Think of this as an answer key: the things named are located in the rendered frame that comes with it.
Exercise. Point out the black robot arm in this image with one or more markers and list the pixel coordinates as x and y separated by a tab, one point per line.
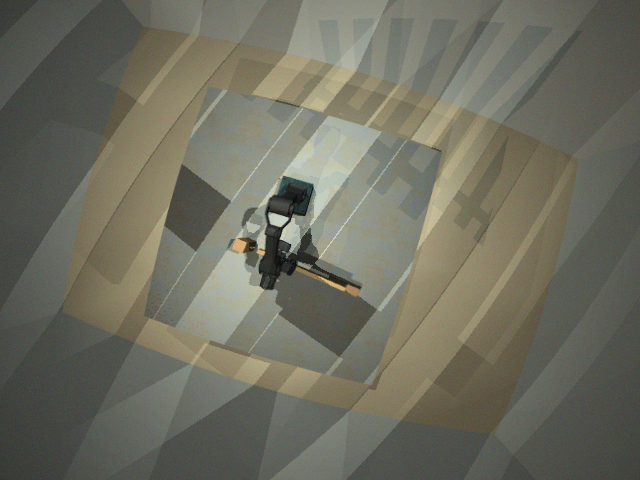
270	266

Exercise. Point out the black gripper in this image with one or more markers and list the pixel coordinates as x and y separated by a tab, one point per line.
283	246

